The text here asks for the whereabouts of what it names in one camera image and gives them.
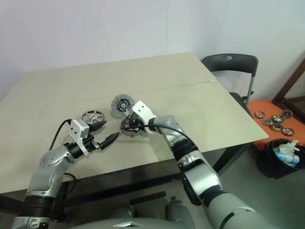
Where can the grey round motor housing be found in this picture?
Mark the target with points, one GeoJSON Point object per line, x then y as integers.
{"type": "Point", "coordinates": [127, 126]}

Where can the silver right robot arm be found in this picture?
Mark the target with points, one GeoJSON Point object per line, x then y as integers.
{"type": "Point", "coordinates": [197, 176]}

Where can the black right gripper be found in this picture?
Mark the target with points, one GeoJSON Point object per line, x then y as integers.
{"type": "Point", "coordinates": [137, 121]}

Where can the blue plastic bottle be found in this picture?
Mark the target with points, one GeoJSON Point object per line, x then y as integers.
{"type": "Point", "coordinates": [287, 157]}

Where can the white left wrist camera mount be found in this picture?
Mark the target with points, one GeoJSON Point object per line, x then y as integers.
{"type": "Point", "coordinates": [77, 130]}

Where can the orange stool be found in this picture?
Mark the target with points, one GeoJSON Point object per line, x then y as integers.
{"type": "Point", "coordinates": [267, 106]}

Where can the black folding chair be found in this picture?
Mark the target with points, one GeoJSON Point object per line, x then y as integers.
{"type": "Point", "coordinates": [238, 64]}

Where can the grey robot torso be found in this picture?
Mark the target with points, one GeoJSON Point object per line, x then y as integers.
{"type": "Point", "coordinates": [147, 223]}

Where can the black flat bar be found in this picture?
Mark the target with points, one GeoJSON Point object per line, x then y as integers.
{"type": "Point", "coordinates": [147, 198]}

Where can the white spray bottle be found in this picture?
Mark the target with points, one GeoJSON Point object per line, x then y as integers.
{"type": "Point", "coordinates": [289, 145]}

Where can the small round motor part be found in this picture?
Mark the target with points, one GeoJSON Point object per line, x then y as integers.
{"type": "Point", "coordinates": [287, 132]}
{"type": "Point", "coordinates": [259, 114]}
{"type": "Point", "coordinates": [278, 118]}
{"type": "Point", "coordinates": [287, 113]}
{"type": "Point", "coordinates": [266, 122]}
{"type": "Point", "coordinates": [276, 126]}

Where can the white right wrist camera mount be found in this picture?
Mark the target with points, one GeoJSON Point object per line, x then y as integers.
{"type": "Point", "coordinates": [141, 109]}

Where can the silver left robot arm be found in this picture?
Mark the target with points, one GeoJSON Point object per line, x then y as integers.
{"type": "Point", "coordinates": [51, 171]}

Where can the dark grey rounded shape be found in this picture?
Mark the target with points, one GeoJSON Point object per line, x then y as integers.
{"type": "Point", "coordinates": [175, 208]}
{"type": "Point", "coordinates": [126, 211]}

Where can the brown wooden furniture frame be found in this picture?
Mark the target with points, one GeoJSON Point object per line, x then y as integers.
{"type": "Point", "coordinates": [283, 102]}

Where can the dark table frame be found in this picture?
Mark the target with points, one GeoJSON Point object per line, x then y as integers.
{"type": "Point", "coordinates": [119, 181]}

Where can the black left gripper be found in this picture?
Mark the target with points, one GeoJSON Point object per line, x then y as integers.
{"type": "Point", "coordinates": [91, 143]}

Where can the black trash bin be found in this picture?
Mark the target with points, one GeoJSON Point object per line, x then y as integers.
{"type": "Point", "coordinates": [269, 164]}

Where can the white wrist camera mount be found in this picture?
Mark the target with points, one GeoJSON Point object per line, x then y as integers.
{"type": "Point", "coordinates": [77, 130]}
{"type": "Point", "coordinates": [141, 109]}

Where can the silver spoked rotor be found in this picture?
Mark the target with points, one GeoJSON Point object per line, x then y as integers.
{"type": "Point", "coordinates": [93, 117]}

